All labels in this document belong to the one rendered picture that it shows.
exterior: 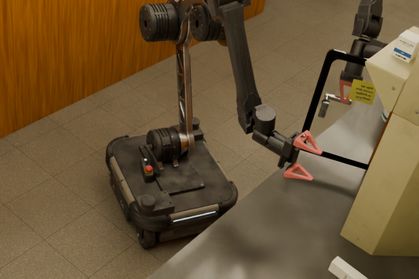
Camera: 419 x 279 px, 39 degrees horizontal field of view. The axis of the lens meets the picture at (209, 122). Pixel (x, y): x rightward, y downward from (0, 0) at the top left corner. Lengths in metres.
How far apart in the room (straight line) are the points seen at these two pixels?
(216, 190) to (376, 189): 1.32
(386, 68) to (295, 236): 0.58
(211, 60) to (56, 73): 1.30
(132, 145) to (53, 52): 0.73
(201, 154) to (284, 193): 1.21
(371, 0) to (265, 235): 0.79
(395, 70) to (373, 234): 0.51
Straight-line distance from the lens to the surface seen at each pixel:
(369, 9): 1.94
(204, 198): 2.86
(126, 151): 3.05
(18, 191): 3.18
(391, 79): 1.56
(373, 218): 1.78
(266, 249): 1.76
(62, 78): 3.57
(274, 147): 1.68
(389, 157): 1.66
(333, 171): 2.09
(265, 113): 1.65
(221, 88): 4.05
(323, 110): 1.93
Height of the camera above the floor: 2.23
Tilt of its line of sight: 37 degrees down
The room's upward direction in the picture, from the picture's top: 11 degrees clockwise
